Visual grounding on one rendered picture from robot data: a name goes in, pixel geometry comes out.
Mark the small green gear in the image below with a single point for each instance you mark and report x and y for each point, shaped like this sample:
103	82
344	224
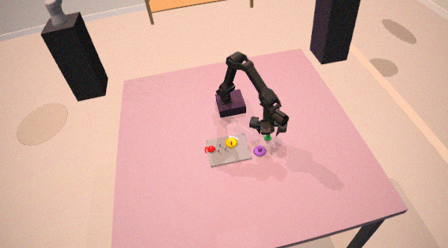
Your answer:
268	138

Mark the purple gear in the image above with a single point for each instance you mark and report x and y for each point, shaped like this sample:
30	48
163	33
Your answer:
260	151

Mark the yellow gear with black stripe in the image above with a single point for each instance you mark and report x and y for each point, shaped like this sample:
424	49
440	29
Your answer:
229	144

